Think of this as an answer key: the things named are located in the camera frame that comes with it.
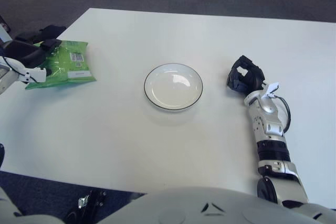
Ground green snack bag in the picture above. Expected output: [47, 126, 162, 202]
[25, 40, 97, 91]

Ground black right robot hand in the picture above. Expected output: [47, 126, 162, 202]
[226, 55, 280, 101]

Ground grey robot torso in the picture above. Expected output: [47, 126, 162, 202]
[97, 186, 336, 224]

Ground white plate with black rim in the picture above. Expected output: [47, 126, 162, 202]
[143, 62, 204, 112]

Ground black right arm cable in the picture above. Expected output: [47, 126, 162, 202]
[272, 95, 291, 133]

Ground silver metal bracket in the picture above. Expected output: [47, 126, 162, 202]
[78, 195, 91, 208]

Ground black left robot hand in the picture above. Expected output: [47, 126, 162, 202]
[4, 31, 63, 84]

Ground black backpack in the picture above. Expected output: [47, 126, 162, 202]
[39, 24, 67, 39]

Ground white table leg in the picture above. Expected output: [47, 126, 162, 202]
[0, 22, 13, 43]

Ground black metal frame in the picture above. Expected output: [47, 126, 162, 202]
[65, 189, 109, 224]

